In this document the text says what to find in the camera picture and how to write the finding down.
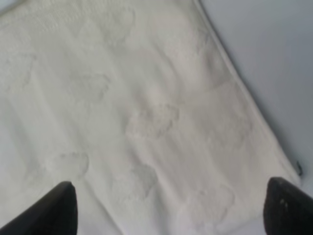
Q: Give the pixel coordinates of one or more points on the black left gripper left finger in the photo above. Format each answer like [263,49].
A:
[54,214]

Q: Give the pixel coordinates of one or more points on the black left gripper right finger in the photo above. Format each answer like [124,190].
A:
[287,209]

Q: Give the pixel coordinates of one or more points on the cream white towel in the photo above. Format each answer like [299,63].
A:
[136,103]

